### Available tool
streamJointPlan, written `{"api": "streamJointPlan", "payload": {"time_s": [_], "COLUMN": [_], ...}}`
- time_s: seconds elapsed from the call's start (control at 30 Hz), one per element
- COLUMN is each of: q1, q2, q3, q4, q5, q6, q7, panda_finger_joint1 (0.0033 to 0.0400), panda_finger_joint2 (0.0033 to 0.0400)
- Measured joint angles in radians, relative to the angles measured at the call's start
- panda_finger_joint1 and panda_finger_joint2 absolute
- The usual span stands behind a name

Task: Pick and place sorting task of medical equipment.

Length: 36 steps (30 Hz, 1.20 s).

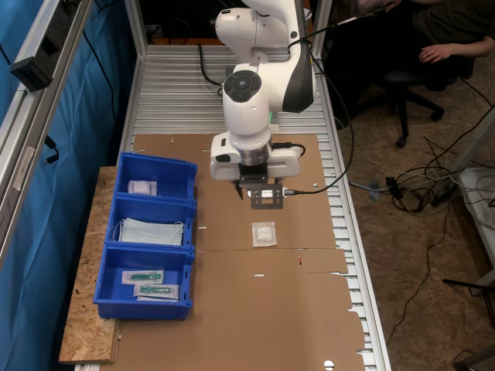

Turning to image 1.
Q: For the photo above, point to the white gauze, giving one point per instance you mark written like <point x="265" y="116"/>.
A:
<point x="264" y="233"/>
<point x="141" y="187"/>

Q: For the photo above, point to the thin dark tablet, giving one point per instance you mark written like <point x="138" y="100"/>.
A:
<point x="359" y="18"/>

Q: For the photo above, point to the person's hand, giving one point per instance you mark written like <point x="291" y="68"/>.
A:
<point x="439" y="53"/>
<point x="377" y="4"/>

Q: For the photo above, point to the brown cardboard sheet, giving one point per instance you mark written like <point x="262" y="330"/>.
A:
<point x="216" y="216"/>
<point x="251" y="328"/>

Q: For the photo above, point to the blue bin holding gauze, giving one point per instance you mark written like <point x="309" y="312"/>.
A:
<point x="181" y="170"/>

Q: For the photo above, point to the blue bin holding masks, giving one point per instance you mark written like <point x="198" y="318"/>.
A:
<point x="151" y="206"/>

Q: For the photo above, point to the light blue face mask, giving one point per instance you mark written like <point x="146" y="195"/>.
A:
<point x="152" y="233"/>

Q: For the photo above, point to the green syringe in clear packet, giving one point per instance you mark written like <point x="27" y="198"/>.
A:
<point x="143" y="276"/>
<point x="156" y="291"/>

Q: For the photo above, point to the black office chair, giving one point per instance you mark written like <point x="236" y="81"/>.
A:
<point x="404" y="96"/>

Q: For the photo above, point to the blue bin holding syringe packets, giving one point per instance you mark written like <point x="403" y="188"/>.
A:
<point x="116" y="286"/>

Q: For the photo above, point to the white table leg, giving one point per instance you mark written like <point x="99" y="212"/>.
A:
<point x="473" y="143"/>

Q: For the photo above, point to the OSB wood board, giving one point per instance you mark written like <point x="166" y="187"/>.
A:
<point x="89" y="309"/>

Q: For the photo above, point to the person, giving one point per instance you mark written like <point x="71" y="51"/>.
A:
<point x="444" y="19"/>

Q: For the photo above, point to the black stand leg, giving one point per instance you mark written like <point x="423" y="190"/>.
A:
<point x="470" y="285"/>

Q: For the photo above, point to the aluminium cross beam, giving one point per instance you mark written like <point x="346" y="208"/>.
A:
<point x="23" y="127"/>

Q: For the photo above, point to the silver power strip on beam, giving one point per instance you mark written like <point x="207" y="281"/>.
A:
<point x="33" y="71"/>

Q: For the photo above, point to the aluminium frame post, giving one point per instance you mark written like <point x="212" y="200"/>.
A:
<point x="321" y="23"/>
<point x="135" y="58"/>

